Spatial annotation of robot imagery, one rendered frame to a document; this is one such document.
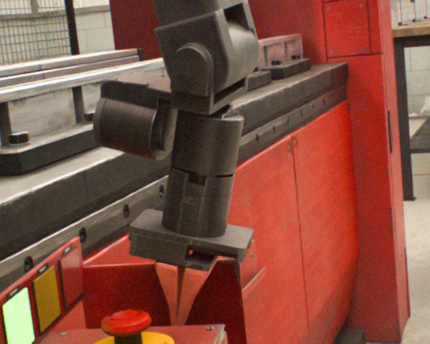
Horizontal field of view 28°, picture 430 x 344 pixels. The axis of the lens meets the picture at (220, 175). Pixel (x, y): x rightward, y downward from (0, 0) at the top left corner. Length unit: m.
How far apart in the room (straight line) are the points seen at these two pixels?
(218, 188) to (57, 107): 0.55
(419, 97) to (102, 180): 6.92
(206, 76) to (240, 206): 0.91
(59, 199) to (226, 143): 0.31
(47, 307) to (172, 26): 0.26
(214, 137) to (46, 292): 0.20
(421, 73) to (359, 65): 5.30
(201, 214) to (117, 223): 0.39
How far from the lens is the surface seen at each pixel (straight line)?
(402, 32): 4.56
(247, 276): 1.60
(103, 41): 8.81
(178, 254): 0.75
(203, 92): 0.69
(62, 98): 1.27
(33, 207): 0.95
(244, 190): 1.61
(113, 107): 0.77
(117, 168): 1.13
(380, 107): 2.62
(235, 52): 0.71
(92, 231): 1.07
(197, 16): 0.70
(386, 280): 2.73
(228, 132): 0.73
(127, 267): 0.85
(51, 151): 1.11
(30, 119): 1.19
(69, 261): 0.82
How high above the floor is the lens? 1.03
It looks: 10 degrees down
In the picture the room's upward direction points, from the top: 6 degrees counter-clockwise
